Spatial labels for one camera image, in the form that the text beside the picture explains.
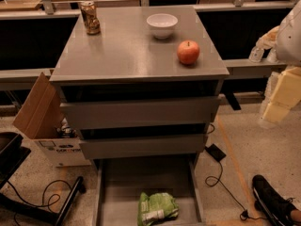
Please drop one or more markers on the gold patterned drink can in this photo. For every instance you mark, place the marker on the gold patterned drink can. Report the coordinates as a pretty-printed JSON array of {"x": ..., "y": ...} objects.
[{"x": 90, "y": 19}]

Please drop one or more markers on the clear pump bottle left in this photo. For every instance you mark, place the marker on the clear pump bottle left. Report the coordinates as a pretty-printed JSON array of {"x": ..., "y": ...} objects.
[{"x": 256, "y": 54}]

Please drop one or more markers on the grey middle drawer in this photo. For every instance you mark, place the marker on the grey middle drawer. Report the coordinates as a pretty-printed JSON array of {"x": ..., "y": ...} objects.
[{"x": 142, "y": 146}]

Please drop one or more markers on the black power adapter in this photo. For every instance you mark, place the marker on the black power adapter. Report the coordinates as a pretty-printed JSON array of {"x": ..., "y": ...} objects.
[{"x": 216, "y": 153}]

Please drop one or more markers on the grey metal railing shelf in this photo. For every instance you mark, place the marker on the grey metal railing shelf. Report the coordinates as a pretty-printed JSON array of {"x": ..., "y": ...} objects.
[{"x": 32, "y": 41}]

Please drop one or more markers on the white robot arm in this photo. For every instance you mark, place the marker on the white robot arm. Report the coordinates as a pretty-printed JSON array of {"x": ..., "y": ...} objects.
[{"x": 286, "y": 39}]

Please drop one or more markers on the green rice chip bag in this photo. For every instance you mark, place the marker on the green rice chip bag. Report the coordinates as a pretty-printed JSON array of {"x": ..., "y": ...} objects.
[{"x": 155, "y": 208}]

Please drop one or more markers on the white ceramic bowl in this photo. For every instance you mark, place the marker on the white ceramic bowl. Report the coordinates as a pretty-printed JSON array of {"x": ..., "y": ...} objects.
[{"x": 162, "y": 25}]

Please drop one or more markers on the open cardboard box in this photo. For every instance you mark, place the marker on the open cardboard box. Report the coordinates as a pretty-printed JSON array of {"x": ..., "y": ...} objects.
[{"x": 41, "y": 120}]

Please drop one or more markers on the grey open bottom drawer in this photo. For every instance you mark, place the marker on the grey open bottom drawer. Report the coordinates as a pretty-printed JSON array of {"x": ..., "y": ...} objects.
[{"x": 121, "y": 181}]

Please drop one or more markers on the black shoe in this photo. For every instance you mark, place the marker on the black shoe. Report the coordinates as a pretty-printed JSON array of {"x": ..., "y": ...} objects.
[{"x": 280, "y": 212}]

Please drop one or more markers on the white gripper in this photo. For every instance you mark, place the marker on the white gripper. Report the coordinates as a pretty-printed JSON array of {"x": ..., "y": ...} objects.
[{"x": 290, "y": 40}]

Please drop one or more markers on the clear pump bottle right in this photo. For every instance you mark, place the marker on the clear pump bottle right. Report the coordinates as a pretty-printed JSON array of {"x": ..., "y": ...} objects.
[{"x": 272, "y": 56}]

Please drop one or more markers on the grey top drawer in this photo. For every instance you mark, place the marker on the grey top drawer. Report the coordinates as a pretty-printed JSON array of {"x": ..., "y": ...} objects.
[{"x": 119, "y": 114}]

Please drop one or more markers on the clear pump bottle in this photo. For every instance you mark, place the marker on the clear pump bottle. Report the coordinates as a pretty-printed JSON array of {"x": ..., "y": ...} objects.
[
  {"x": 272, "y": 56},
  {"x": 256, "y": 54}
]

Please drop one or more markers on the black chair base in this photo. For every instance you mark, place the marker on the black chair base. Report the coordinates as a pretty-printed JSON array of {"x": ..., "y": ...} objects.
[{"x": 47, "y": 202}]

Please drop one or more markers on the red apple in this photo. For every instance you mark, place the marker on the red apple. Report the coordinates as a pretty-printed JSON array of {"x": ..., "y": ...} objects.
[{"x": 188, "y": 52}]

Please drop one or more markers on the grey drawer cabinet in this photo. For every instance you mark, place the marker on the grey drawer cabinet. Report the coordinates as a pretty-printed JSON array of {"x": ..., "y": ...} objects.
[{"x": 134, "y": 65}]

